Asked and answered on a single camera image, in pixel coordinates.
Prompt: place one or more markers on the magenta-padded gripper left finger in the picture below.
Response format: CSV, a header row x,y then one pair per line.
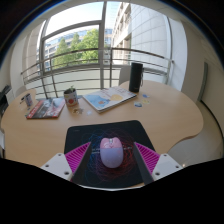
x,y
60,165

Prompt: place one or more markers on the white chair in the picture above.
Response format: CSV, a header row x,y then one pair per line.
x,y
124,75
20,91

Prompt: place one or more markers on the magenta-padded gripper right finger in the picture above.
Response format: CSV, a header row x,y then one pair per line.
x,y
165,165

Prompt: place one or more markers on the grey metal railing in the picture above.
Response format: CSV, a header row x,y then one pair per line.
x,y
83,66

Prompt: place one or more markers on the pale cut-out sticker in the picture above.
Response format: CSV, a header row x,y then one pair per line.
x,y
77,111

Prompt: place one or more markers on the pink and lilac computer mouse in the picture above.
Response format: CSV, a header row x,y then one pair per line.
x,y
111,155

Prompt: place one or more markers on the black mouse pad, swirl print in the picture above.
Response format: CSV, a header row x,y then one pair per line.
x,y
110,130

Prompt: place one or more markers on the patterned mug with plant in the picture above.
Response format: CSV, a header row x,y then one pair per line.
x,y
71,98

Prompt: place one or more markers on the black printer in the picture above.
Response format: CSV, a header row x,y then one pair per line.
x,y
3,98

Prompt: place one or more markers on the white and blue booklet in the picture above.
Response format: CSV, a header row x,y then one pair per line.
x,y
108,99

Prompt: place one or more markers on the tall patterned cup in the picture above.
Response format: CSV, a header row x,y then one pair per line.
x,y
28,100

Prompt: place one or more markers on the red and blue magazine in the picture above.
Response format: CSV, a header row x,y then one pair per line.
x,y
46,108

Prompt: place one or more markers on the black cylinder speaker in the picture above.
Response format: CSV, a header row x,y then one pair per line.
x,y
135,77

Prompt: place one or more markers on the round blue sticker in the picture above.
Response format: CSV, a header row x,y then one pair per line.
x,y
138,104

